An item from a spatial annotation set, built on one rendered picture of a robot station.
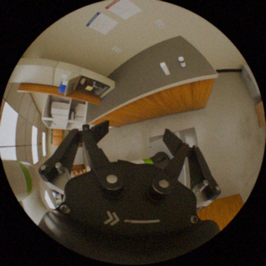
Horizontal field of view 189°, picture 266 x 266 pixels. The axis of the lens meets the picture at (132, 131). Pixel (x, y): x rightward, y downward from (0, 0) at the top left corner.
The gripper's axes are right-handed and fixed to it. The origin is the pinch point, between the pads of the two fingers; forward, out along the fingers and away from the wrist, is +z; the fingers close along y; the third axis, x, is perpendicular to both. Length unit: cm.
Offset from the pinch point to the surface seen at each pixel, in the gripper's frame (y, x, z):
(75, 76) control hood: -64, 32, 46
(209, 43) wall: 83, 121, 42
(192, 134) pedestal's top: 33.7, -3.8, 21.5
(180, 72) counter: 28, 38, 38
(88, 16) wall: -57, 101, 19
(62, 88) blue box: -83, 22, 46
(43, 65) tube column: -91, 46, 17
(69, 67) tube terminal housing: -73, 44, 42
